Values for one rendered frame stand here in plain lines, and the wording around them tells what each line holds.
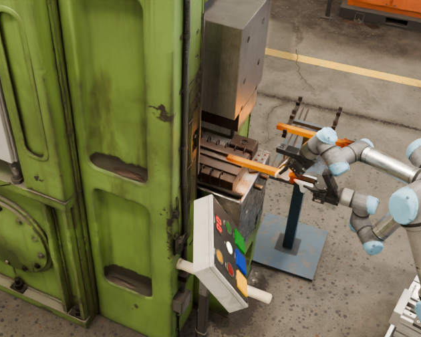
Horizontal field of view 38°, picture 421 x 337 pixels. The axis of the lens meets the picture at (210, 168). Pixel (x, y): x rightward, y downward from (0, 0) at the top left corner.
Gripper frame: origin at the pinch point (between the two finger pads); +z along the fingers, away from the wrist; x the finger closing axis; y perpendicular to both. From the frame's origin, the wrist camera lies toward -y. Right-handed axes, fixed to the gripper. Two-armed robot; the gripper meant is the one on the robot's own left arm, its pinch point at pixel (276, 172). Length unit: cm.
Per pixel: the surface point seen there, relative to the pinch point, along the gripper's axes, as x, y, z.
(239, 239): -43.8, -0.5, -1.0
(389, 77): 256, 67, 80
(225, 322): -19, 40, 93
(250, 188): -5.1, -3.6, 13.5
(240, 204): -15.8, -3.8, 14.1
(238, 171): -5.3, -13.1, 9.7
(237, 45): -17, -49, -52
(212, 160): -3.6, -24.5, 16.1
